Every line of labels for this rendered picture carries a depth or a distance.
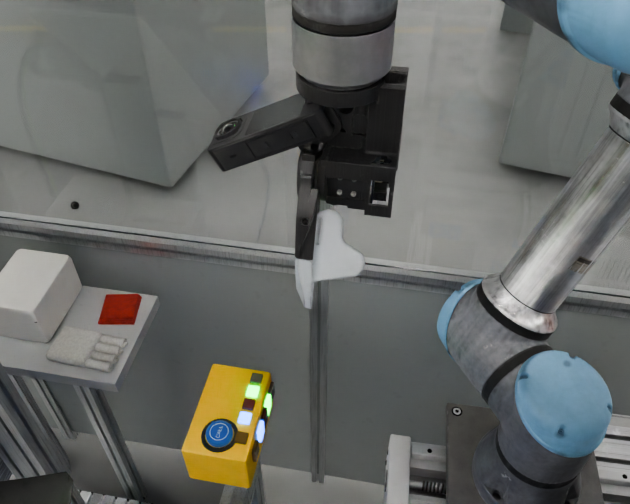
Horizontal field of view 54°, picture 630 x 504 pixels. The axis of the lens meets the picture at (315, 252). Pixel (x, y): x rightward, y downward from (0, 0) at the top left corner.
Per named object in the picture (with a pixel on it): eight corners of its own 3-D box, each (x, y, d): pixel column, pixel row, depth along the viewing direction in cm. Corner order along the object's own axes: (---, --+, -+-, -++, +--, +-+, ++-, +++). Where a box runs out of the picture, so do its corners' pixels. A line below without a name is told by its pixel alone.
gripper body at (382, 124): (389, 226, 52) (403, 100, 44) (290, 214, 53) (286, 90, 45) (397, 173, 58) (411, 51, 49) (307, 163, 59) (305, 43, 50)
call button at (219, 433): (211, 423, 94) (209, 417, 93) (236, 427, 93) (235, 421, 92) (203, 446, 91) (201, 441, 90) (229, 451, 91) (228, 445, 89)
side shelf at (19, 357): (16, 284, 147) (12, 275, 145) (160, 304, 142) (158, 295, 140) (-43, 366, 130) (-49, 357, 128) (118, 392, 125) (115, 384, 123)
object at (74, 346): (67, 329, 133) (64, 323, 131) (130, 342, 131) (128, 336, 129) (46, 361, 127) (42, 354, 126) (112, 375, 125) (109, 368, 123)
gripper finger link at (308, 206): (309, 263, 51) (321, 156, 50) (291, 260, 51) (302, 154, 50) (317, 255, 56) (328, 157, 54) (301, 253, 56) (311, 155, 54)
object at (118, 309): (107, 297, 140) (105, 291, 138) (142, 297, 140) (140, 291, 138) (97, 324, 134) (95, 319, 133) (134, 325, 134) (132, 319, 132)
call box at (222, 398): (219, 396, 109) (212, 361, 101) (274, 405, 107) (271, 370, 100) (190, 483, 97) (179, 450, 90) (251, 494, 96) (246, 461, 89)
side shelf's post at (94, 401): (135, 490, 196) (59, 325, 138) (147, 493, 195) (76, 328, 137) (130, 503, 193) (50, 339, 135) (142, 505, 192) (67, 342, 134)
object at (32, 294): (20, 278, 144) (4, 244, 136) (85, 287, 142) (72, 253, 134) (-21, 335, 132) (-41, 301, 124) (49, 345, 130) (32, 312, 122)
